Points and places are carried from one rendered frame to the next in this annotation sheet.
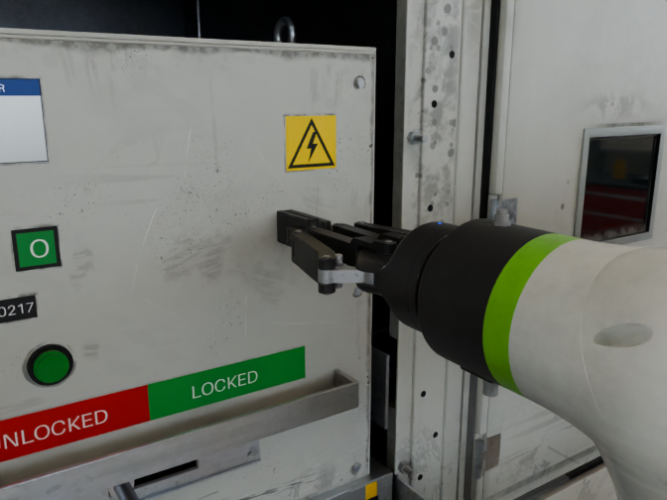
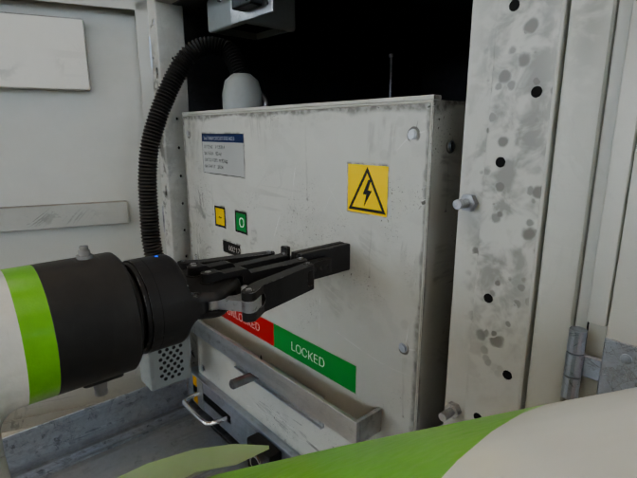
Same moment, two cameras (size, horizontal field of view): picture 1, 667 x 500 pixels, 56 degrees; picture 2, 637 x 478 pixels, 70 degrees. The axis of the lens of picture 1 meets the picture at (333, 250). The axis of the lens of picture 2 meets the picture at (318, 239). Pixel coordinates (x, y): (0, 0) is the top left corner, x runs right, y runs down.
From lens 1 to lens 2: 0.65 m
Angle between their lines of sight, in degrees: 79
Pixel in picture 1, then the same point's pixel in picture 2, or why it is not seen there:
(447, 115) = (523, 179)
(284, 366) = (341, 371)
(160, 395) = (278, 334)
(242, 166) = (320, 199)
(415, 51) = (479, 93)
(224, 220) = (310, 236)
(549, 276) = not seen: outside the picture
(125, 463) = (237, 353)
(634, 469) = not seen: outside the picture
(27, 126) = (239, 158)
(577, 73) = not seen: outside the picture
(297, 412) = (311, 403)
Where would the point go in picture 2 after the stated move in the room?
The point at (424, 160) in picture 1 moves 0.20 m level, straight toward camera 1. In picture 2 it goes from (481, 233) to (234, 233)
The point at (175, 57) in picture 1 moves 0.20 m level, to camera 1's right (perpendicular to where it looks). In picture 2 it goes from (289, 118) to (310, 110)
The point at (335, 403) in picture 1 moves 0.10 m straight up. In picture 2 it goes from (337, 423) to (338, 339)
